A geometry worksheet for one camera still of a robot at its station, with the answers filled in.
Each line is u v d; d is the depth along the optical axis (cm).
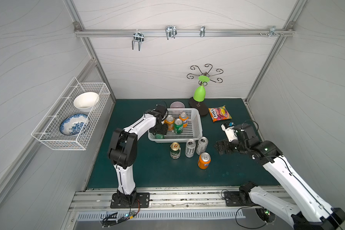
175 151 82
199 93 95
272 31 77
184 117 96
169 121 94
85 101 75
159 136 90
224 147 64
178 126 93
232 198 74
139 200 73
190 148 80
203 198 75
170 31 76
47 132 56
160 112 77
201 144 80
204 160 78
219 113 108
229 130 66
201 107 115
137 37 78
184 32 79
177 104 111
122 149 50
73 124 65
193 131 101
